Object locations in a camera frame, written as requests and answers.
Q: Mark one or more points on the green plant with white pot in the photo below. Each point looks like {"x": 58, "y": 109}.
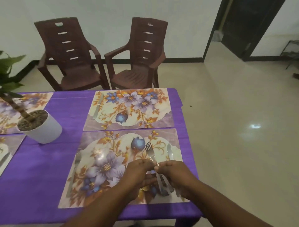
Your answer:
{"x": 44, "y": 131}

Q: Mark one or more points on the steel fork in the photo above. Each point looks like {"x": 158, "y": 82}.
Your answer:
{"x": 76, "y": 163}
{"x": 147, "y": 148}
{"x": 152, "y": 150}

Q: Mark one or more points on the person's right forearm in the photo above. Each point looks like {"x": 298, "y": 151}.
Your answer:
{"x": 229, "y": 208}

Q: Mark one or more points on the person's left forearm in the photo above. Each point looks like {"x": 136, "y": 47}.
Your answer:
{"x": 98, "y": 210}

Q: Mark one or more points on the brown plastic chair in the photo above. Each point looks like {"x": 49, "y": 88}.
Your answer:
{"x": 77, "y": 77}
{"x": 137, "y": 74}

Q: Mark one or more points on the person's left hand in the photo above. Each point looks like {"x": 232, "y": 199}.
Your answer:
{"x": 137, "y": 177}

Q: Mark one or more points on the purple cloth table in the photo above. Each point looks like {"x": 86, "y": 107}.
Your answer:
{"x": 46, "y": 168}

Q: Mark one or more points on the floral placemat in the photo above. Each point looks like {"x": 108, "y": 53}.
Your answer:
{"x": 35, "y": 100}
{"x": 105, "y": 145}
{"x": 158, "y": 114}
{"x": 11, "y": 145}

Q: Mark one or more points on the dark brown shoe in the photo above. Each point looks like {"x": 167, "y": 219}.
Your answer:
{"x": 296, "y": 75}

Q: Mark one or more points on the dark wooden door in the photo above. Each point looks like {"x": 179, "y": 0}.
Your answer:
{"x": 252, "y": 28}

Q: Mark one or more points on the person's right hand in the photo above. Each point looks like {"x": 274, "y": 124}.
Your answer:
{"x": 179, "y": 175}

